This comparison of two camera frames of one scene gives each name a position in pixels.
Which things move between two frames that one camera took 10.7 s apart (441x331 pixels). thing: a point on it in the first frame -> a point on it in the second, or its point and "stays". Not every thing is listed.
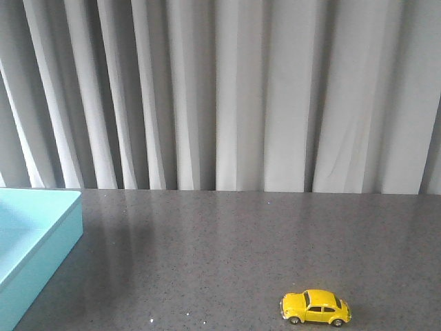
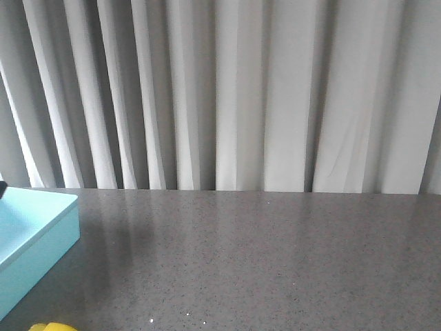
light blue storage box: [38, 227] stays
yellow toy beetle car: [315, 305] -> [53, 326]
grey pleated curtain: [279, 96] stays
